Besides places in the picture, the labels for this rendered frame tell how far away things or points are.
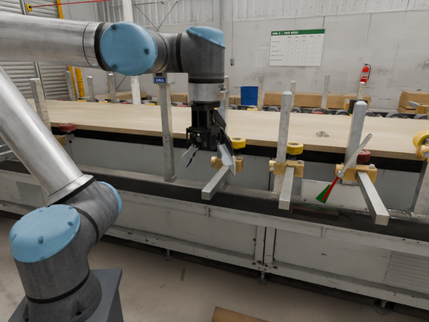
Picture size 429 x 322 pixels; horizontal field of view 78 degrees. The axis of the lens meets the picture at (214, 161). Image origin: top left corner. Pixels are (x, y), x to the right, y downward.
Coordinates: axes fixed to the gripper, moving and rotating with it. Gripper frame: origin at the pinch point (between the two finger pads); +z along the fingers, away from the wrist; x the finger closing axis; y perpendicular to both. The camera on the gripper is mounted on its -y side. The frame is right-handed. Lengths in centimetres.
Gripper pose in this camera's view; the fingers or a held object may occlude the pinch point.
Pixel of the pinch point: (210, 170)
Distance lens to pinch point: 76.0
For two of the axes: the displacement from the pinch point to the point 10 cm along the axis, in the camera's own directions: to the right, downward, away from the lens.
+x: 9.2, 1.4, -3.7
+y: -4.0, 3.1, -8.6
